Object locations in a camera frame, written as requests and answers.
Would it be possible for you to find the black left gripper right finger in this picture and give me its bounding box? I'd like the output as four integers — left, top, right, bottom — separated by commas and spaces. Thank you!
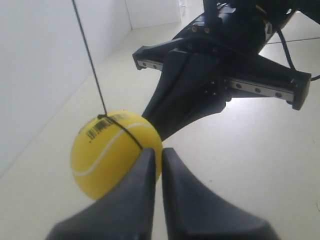
162, 148, 279, 240

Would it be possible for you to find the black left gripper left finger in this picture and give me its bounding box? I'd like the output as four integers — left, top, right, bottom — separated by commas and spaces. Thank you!
46, 148, 156, 240

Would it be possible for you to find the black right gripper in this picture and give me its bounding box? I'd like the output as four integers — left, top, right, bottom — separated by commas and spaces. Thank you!
133, 0, 312, 141

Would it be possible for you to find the yellow tennis ball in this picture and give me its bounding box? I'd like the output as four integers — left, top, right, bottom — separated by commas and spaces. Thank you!
70, 110, 163, 201

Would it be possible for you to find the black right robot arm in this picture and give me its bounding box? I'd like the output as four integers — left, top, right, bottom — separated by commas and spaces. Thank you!
132, 0, 312, 140

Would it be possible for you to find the thin black hanging string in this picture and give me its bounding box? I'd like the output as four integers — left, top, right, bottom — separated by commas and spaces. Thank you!
71, 0, 145, 151

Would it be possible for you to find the black right camera cable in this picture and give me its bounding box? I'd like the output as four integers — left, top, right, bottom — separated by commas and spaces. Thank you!
274, 7, 320, 82

